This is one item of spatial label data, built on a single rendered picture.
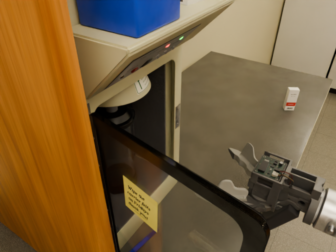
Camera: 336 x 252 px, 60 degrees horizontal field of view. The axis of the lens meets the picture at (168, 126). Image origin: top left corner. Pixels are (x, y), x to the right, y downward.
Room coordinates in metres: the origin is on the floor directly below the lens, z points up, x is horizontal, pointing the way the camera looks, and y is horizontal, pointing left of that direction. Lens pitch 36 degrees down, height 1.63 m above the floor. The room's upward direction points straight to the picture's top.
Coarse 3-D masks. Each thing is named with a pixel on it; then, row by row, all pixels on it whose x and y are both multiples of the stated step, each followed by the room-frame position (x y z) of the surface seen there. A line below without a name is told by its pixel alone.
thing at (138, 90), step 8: (144, 80) 0.56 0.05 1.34; (128, 88) 0.52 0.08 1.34; (136, 88) 0.53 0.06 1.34; (144, 88) 0.55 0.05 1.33; (112, 96) 0.51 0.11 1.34; (120, 96) 0.51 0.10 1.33; (128, 96) 0.52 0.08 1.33; (136, 96) 0.52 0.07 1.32; (104, 104) 0.50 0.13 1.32; (112, 104) 0.50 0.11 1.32; (120, 104) 0.50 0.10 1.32
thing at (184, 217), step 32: (96, 128) 0.36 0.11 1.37; (128, 160) 0.31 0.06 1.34; (160, 160) 0.26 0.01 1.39; (160, 192) 0.27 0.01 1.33; (192, 192) 0.23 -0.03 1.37; (128, 224) 0.32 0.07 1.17; (160, 224) 0.27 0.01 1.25; (192, 224) 0.23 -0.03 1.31; (224, 224) 0.20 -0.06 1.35; (256, 224) 0.17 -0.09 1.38
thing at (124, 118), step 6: (96, 108) 0.59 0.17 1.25; (102, 108) 0.58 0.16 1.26; (108, 108) 0.57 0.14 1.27; (114, 108) 0.57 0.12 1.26; (120, 108) 0.58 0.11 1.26; (126, 108) 0.58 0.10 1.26; (102, 114) 0.56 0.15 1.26; (108, 114) 0.56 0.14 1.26; (114, 114) 0.56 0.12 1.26; (120, 114) 0.56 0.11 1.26; (126, 114) 0.57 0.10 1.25; (114, 120) 0.54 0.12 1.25; (120, 120) 0.55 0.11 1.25
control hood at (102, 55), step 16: (208, 0) 0.54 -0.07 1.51; (224, 0) 0.54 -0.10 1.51; (192, 16) 0.45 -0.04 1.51; (208, 16) 0.51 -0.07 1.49; (80, 32) 0.37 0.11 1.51; (96, 32) 0.37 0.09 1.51; (112, 32) 0.37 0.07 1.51; (160, 32) 0.38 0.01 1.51; (176, 32) 0.41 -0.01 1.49; (192, 32) 0.55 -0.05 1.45; (80, 48) 0.36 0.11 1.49; (96, 48) 0.34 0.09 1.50; (112, 48) 0.33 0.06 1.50; (128, 48) 0.32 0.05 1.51; (144, 48) 0.35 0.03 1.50; (80, 64) 0.36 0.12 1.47; (96, 64) 0.35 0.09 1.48; (112, 64) 0.33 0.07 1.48; (128, 64) 0.36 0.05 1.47; (96, 80) 0.35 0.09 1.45; (112, 80) 0.38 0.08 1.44
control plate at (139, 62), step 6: (192, 30) 0.51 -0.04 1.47; (180, 36) 0.47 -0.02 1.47; (186, 36) 0.53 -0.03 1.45; (168, 42) 0.43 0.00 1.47; (174, 42) 0.48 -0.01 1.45; (156, 48) 0.40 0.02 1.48; (162, 48) 0.44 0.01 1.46; (168, 48) 0.50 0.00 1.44; (144, 54) 0.38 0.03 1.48; (150, 54) 0.41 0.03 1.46; (156, 54) 0.46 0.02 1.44; (162, 54) 0.51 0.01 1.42; (138, 60) 0.38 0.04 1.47; (144, 60) 0.42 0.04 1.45; (150, 60) 0.47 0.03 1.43; (132, 66) 0.39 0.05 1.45; (138, 66) 0.43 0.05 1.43; (126, 72) 0.40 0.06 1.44; (120, 78) 0.41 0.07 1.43
